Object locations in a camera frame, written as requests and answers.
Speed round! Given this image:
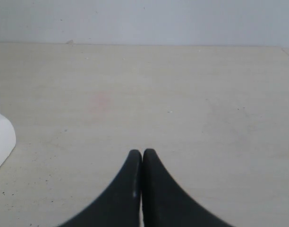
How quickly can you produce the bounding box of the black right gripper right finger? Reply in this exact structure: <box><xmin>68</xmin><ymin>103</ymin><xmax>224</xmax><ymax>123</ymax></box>
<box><xmin>142</xmin><ymin>148</ymin><xmax>231</xmax><ymax>227</ymax></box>

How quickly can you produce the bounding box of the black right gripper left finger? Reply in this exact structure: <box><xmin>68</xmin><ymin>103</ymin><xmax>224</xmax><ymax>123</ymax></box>
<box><xmin>61</xmin><ymin>149</ymin><xmax>142</xmax><ymax>227</ymax></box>

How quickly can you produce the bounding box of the white mannequin head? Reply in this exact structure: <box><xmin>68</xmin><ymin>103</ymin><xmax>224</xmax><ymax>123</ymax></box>
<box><xmin>0</xmin><ymin>114</ymin><xmax>16</xmax><ymax>167</ymax></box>

